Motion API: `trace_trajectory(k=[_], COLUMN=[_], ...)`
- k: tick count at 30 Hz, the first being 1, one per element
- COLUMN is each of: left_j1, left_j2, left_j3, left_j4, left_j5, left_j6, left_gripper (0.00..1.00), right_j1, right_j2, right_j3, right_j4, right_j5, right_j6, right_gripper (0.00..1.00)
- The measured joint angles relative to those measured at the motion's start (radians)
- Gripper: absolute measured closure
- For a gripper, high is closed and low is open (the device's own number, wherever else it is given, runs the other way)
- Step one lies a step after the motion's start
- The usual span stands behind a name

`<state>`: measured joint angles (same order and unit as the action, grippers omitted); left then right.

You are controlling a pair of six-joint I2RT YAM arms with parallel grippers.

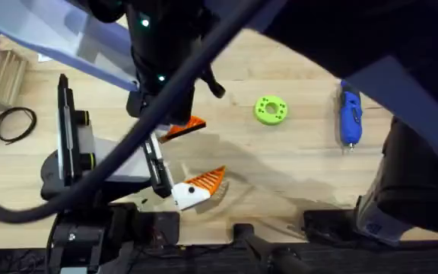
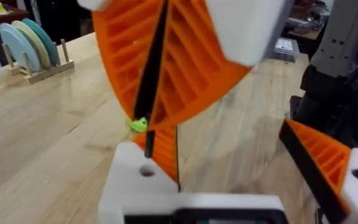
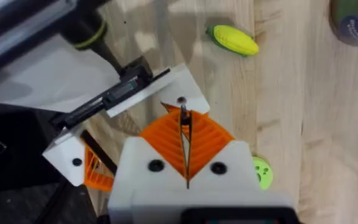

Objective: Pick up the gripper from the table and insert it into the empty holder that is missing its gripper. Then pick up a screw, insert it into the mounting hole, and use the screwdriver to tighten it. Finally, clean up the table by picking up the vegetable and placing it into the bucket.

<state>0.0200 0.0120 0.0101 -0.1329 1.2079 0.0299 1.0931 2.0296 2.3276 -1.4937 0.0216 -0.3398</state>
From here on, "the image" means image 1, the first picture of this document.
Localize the black upright wrist plate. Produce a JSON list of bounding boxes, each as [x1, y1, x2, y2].
[[56, 73, 78, 188]]

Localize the green disc with holes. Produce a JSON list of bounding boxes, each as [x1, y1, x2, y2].
[[254, 94, 289, 126]]

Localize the black stand post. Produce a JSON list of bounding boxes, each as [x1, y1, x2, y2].
[[232, 222, 315, 274]]

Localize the orange ribbed wedge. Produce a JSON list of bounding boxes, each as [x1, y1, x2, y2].
[[157, 115, 208, 144]]

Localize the pale wooden slatted box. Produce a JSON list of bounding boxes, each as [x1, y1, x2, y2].
[[0, 48, 29, 108]]

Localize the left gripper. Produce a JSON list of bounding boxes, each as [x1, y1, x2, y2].
[[40, 110, 227, 211]]

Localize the blue electric screwdriver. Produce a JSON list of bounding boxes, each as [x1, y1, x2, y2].
[[338, 79, 364, 152]]

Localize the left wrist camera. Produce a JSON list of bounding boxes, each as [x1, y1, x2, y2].
[[125, 90, 196, 127]]

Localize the black rail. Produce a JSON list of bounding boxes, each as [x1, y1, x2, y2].
[[0, 243, 438, 274]]

